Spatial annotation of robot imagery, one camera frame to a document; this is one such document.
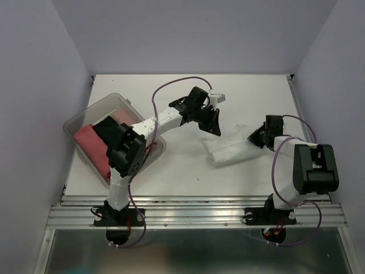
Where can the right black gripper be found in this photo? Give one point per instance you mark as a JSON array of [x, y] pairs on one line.
[[254, 138]]

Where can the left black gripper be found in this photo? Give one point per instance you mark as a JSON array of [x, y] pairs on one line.
[[213, 125]]

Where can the white printed t-shirt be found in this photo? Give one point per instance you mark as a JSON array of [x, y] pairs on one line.
[[231, 147]]

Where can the clear plastic storage bin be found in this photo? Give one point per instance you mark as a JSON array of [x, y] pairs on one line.
[[94, 114]]

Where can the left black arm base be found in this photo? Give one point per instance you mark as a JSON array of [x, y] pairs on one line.
[[129, 217]]

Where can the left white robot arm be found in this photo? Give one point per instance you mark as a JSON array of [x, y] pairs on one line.
[[130, 146]]

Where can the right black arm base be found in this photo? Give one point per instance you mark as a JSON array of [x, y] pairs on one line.
[[268, 215]]

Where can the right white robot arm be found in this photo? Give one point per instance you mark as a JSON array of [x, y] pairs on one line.
[[314, 172]]

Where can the rolled pink printed t-shirt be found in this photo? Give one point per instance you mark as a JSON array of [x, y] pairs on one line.
[[123, 115]]

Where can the rolled black t-shirt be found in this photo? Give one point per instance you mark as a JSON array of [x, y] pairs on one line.
[[105, 129]]

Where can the rolled red t-shirt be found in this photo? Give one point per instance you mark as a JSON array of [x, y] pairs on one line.
[[94, 148]]

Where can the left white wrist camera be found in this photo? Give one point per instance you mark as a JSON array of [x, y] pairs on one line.
[[216, 98]]

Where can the aluminium mounting rail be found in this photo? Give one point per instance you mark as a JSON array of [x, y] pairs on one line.
[[184, 212]]

